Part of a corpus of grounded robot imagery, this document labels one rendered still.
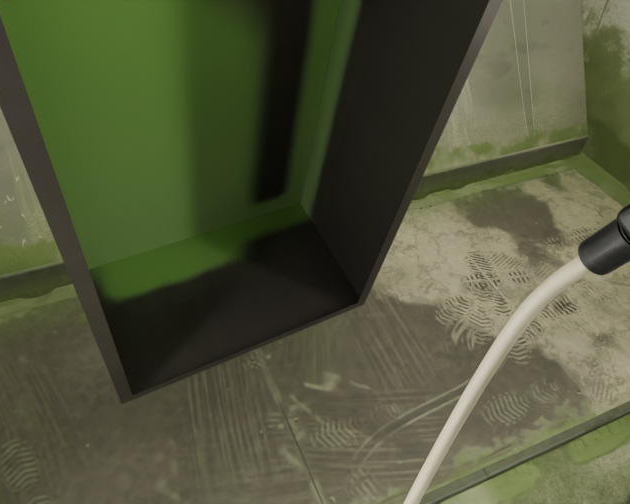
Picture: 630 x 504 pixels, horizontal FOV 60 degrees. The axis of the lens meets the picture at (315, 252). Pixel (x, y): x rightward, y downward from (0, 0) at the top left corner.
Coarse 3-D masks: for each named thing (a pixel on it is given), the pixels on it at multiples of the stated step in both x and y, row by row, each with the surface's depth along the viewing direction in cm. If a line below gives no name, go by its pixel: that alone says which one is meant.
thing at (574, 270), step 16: (560, 272) 44; (576, 272) 42; (544, 288) 46; (560, 288) 45; (528, 304) 48; (544, 304) 47; (512, 320) 50; (528, 320) 49; (512, 336) 50; (496, 352) 52; (480, 368) 54; (496, 368) 53; (480, 384) 54; (464, 400) 56; (464, 416) 57; (448, 432) 59; (432, 448) 62; (448, 448) 60; (432, 464) 62; (416, 480) 64; (416, 496) 64
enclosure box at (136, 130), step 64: (0, 0) 74; (64, 0) 78; (128, 0) 83; (192, 0) 88; (256, 0) 94; (320, 0) 100; (384, 0) 91; (448, 0) 78; (0, 64) 46; (64, 64) 86; (128, 64) 91; (192, 64) 98; (256, 64) 105; (320, 64) 113; (384, 64) 96; (448, 64) 82; (64, 128) 95; (128, 128) 102; (192, 128) 110; (256, 128) 119; (320, 128) 126; (384, 128) 103; (64, 192) 107; (128, 192) 115; (192, 192) 125; (256, 192) 137; (320, 192) 137; (384, 192) 110; (64, 256) 68; (128, 256) 132; (192, 256) 136; (256, 256) 138; (320, 256) 141; (384, 256) 118; (128, 320) 123; (192, 320) 126; (256, 320) 128; (320, 320) 129; (128, 384) 107
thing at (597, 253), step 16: (624, 208) 36; (608, 224) 39; (624, 224) 36; (592, 240) 40; (608, 240) 38; (624, 240) 37; (592, 256) 40; (608, 256) 38; (624, 256) 38; (592, 272) 40; (608, 272) 40
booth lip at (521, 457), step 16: (608, 416) 163; (576, 432) 159; (528, 448) 155; (544, 448) 155; (496, 464) 151; (512, 464) 151; (464, 480) 147; (480, 480) 148; (432, 496) 144; (448, 496) 145
